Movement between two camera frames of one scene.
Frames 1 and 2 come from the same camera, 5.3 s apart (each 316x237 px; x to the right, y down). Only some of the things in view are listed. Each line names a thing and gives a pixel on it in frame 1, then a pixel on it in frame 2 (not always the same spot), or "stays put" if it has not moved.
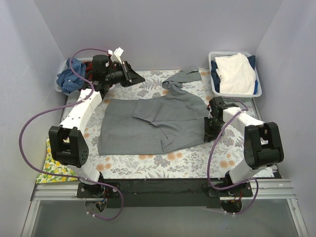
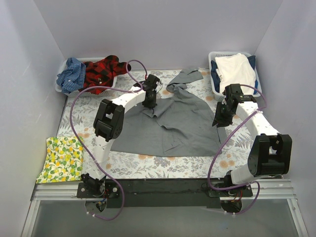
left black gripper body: [126, 74] to [150, 101]
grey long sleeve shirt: [173, 120] stays put
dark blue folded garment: [217, 79] stays put
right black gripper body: [210, 129] to [220, 118]
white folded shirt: [237, 74] stays put
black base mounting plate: [165, 193] stays put
